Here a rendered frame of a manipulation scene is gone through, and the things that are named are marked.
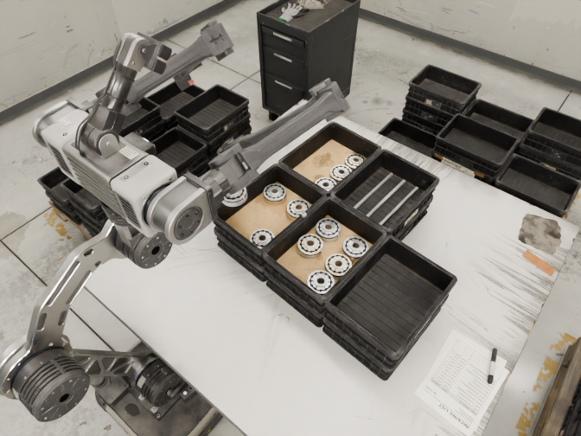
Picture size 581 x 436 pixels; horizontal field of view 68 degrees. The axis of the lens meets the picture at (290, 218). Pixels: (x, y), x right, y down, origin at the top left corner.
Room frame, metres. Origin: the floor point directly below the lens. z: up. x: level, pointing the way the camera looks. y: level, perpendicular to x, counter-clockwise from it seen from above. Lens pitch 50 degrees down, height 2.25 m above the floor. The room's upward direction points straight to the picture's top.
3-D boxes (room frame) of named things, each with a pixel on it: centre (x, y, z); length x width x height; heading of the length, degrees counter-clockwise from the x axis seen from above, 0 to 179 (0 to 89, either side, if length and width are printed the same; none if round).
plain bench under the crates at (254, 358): (1.11, -0.20, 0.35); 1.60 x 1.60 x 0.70; 51
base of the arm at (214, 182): (0.77, 0.20, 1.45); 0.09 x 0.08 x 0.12; 51
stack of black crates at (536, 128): (2.05, -1.67, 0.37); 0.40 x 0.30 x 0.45; 51
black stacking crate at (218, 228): (1.18, 0.09, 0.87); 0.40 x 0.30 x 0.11; 137
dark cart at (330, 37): (3.02, -0.14, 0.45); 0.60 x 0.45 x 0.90; 141
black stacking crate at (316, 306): (0.98, -0.13, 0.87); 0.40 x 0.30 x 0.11; 137
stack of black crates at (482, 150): (1.99, -1.11, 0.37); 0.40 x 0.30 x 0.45; 51
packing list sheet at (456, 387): (0.54, -0.61, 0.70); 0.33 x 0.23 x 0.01; 141
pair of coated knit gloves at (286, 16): (2.98, -0.01, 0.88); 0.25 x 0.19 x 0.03; 141
